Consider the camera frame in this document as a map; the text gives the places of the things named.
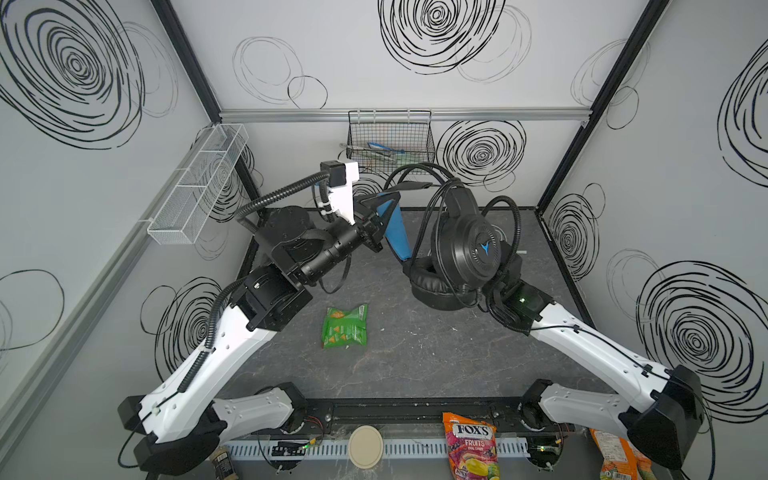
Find black blue headphones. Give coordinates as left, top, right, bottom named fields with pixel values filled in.
left=382, top=163, right=502, bottom=311

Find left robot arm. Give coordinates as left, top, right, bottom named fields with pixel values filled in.
left=118, top=173, right=400, bottom=479

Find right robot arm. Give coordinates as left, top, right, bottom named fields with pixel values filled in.
left=469, top=220, right=706, bottom=470

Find green item in basket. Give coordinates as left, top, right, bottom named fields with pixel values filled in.
left=394, top=152, right=432, bottom=167

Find green snack bag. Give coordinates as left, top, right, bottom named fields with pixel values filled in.
left=321, top=304, right=368, bottom=348

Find round beige lid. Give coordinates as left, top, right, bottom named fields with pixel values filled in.
left=348, top=425, right=384, bottom=470

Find Fox's fruits candy bag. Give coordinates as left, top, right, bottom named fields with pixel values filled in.
left=442, top=412, right=500, bottom=480

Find small dark jar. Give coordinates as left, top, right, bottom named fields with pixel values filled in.
left=209, top=446, right=239, bottom=480

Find orange snack bag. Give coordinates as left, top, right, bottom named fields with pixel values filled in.
left=590, top=429, right=657, bottom=480

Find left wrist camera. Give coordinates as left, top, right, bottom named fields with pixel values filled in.
left=318, top=160, right=360, bottom=225

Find blue handled tool in basket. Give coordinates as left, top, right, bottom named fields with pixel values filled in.
left=368, top=142, right=405, bottom=156

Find black wire basket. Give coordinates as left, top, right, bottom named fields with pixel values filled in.
left=344, top=109, right=436, bottom=174

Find white wire shelf basket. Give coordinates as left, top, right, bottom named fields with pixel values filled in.
left=147, top=123, right=248, bottom=246

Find aluminium wall rail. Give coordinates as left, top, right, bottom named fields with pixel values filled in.
left=220, top=107, right=592, bottom=123

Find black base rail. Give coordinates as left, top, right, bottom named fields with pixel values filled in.
left=263, top=395, right=577, bottom=436

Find white slotted cable duct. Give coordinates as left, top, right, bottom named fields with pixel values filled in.
left=227, top=437, right=530, bottom=462

